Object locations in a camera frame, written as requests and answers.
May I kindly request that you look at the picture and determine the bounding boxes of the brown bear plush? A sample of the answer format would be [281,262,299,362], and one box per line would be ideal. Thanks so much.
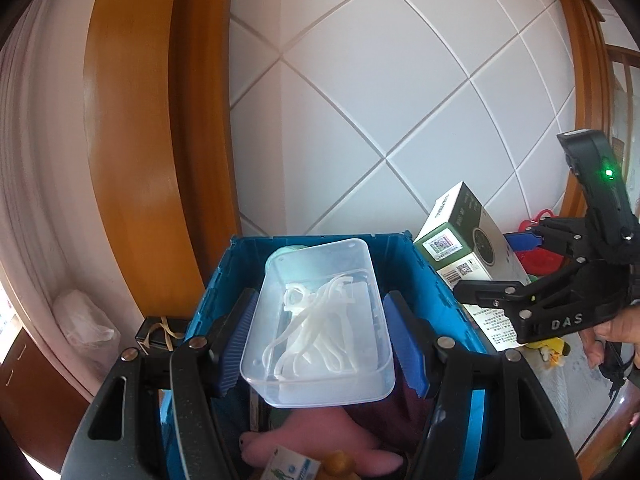
[320,452,358,480]

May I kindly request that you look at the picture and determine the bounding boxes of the white plastic straps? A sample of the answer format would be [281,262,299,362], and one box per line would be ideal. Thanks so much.
[260,275,373,378]

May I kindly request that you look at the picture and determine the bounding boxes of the blue plastic storage crate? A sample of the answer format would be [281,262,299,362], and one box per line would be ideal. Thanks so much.
[160,232,493,480]

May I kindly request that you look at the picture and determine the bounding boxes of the clear plastic box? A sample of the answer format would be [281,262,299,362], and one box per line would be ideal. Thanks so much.
[240,237,397,407]

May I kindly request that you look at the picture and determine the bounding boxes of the black cable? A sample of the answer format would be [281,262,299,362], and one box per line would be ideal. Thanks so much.
[575,340,631,461]

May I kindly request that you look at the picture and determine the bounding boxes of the red toy suitcase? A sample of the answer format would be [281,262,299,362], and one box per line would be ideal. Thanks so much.
[517,207,568,276]

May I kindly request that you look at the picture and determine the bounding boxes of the yellow plush toy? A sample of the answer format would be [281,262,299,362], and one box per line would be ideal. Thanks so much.
[537,337,571,367]

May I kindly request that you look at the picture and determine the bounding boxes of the white blue medicine box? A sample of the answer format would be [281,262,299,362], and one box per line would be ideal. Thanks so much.
[260,445,321,480]

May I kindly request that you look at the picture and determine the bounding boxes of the pink pig plush red dress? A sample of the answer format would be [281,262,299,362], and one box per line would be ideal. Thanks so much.
[240,407,408,478]

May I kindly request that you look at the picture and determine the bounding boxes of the green white cardboard box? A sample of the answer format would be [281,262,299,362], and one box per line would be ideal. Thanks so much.
[414,181,532,352]

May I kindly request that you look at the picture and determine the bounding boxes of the wooden wall trim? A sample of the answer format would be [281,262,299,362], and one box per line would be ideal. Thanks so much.
[520,0,616,221]
[82,0,246,341]

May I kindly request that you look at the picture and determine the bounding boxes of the person's right hand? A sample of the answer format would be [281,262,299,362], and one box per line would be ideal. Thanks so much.
[580,305,640,371]

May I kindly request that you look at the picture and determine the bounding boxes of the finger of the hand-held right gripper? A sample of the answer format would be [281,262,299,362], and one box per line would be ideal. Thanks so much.
[502,217,593,261]
[452,280,538,321]

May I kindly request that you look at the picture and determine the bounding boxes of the crumpled clear plastic bag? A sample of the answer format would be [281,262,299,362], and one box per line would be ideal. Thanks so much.
[52,289,121,361]

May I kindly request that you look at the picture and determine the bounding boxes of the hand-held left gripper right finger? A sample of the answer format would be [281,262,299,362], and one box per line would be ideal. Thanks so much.
[382,290,583,480]

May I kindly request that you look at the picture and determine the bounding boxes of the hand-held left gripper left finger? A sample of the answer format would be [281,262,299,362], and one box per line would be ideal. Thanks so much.
[62,287,261,480]

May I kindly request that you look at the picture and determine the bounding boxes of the white curtain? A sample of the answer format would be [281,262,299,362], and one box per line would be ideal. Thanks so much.
[0,0,131,361]

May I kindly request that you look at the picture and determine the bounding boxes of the black box gold ribbon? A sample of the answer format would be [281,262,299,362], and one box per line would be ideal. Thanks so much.
[135,316,187,356]

